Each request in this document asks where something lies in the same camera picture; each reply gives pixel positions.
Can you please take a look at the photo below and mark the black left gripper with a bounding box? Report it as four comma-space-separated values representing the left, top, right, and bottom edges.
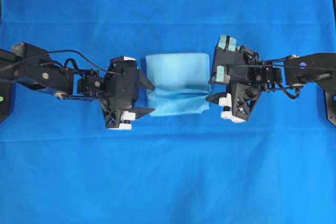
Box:
99, 57, 155, 130

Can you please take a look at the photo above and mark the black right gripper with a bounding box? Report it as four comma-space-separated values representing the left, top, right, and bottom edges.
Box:
206, 35, 260, 123

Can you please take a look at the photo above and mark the light blue towel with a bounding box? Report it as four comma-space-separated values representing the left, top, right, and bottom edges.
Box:
145, 53, 211, 117

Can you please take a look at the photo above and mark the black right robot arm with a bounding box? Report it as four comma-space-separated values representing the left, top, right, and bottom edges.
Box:
206, 35, 335, 124

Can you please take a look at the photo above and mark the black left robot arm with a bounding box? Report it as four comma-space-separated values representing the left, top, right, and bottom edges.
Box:
1, 42, 155, 130

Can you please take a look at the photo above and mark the dark blue table cloth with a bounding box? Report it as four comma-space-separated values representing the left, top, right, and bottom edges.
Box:
1, 0, 335, 223

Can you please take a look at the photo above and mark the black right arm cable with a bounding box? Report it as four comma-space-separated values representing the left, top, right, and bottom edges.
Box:
225, 57, 302, 100

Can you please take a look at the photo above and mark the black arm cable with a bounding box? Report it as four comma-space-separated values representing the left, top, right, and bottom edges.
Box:
225, 57, 302, 100
0, 48, 125, 77

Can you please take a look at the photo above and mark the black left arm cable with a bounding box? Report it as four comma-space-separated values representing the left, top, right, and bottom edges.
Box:
0, 48, 125, 77

